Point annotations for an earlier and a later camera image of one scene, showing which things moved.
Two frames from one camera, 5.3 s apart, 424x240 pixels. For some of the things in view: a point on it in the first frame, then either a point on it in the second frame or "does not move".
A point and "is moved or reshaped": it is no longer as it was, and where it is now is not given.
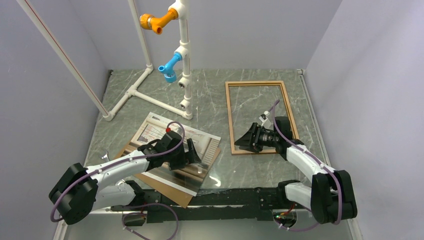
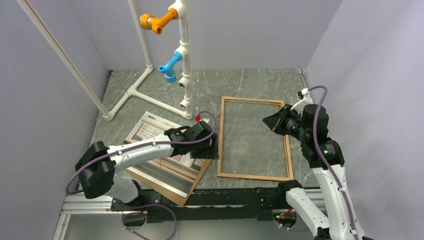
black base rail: (251, 204) does not move
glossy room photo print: (188, 179) is moved or reshaped
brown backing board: (129, 146) is moved or reshaped
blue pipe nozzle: (170, 76) does not move
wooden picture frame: (253, 83) to (219, 174)
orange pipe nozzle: (148, 22) does not move
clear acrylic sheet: (230, 168) to (248, 147)
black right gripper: (251, 142) to (275, 121)
